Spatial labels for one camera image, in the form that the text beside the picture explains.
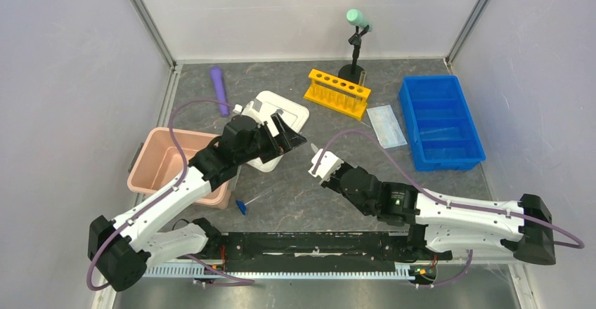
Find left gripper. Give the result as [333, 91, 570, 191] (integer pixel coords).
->
[236, 113, 306, 165]

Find blue bulb dropper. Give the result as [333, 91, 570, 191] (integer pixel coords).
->
[235, 182, 284, 216]

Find packaged face mask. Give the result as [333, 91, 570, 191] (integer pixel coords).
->
[367, 105, 408, 149]

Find glass tube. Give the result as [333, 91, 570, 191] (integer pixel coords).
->
[358, 70, 366, 105]

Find long glass rod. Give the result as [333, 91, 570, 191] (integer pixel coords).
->
[419, 127, 449, 140]

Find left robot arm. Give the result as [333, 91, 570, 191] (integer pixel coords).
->
[86, 113, 307, 291]

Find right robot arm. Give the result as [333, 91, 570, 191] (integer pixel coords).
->
[315, 163, 556, 265]

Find white plastic lid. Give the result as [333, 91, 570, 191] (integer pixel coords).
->
[242, 90, 311, 173]

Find yellow test tube rack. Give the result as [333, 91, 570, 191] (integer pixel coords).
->
[303, 69, 371, 121]

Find purple microphone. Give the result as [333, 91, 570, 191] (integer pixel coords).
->
[209, 65, 230, 117]

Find pink plastic bin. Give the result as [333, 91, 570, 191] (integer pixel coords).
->
[127, 127, 216, 195]

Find black microphone stand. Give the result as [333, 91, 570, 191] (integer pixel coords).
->
[338, 25, 370, 84]

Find blue plastic tray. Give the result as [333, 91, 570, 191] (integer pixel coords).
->
[399, 75, 486, 171]

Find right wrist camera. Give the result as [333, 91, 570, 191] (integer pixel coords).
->
[308, 143, 344, 185]

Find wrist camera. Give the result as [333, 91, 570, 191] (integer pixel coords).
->
[233, 99, 268, 124]
[308, 143, 344, 185]

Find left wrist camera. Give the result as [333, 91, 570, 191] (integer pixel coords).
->
[233, 99, 268, 124]

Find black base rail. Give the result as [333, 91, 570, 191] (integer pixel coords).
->
[144, 230, 527, 282]

